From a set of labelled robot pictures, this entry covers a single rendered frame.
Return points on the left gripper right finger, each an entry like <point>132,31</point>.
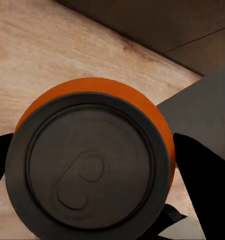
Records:
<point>203,173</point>

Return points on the cabinet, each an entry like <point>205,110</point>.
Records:
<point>190,32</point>

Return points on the can of soda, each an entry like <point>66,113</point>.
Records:
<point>90,159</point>

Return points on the trash can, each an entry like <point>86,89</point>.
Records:
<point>198,111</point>

